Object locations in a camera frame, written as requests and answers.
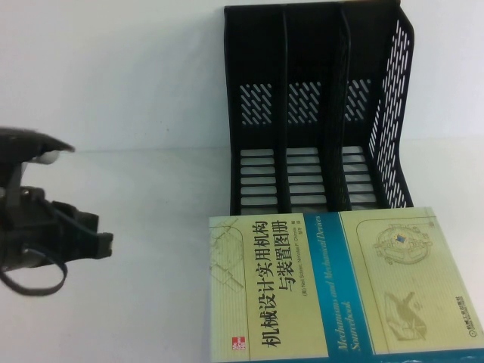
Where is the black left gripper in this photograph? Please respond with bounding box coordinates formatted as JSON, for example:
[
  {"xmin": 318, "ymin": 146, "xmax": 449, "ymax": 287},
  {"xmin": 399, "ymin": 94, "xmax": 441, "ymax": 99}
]
[{"xmin": 0, "ymin": 184, "xmax": 115, "ymax": 274}]

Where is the yellow teal mechanical design book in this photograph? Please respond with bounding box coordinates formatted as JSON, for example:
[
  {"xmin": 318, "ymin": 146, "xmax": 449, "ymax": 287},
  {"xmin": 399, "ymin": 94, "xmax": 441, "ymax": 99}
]
[{"xmin": 206, "ymin": 206, "xmax": 484, "ymax": 363}]

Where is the black plastic book stand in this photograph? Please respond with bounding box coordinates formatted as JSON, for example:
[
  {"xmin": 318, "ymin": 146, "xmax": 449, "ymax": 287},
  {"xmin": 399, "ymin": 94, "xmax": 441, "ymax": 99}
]
[{"xmin": 222, "ymin": 2, "xmax": 417, "ymax": 219}]

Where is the black looped cable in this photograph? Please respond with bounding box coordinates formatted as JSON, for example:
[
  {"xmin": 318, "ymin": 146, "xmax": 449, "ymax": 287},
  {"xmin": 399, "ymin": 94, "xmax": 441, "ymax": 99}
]
[{"xmin": 0, "ymin": 245, "xmax": 70, "ymax": 298}]

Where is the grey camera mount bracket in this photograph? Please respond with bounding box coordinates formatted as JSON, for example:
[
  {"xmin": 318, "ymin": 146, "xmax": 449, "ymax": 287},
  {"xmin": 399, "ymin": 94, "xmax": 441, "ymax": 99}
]
[{"xmin": 6, "ymin": 160, "xmax": 28, "ymax": 213}]

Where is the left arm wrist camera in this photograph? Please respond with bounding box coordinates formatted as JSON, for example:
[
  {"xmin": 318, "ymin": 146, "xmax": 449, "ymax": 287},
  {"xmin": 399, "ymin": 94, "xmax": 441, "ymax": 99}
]
[{"xmin": 0, "ymin": 127, "xmax": 76, "ymax": 166}]

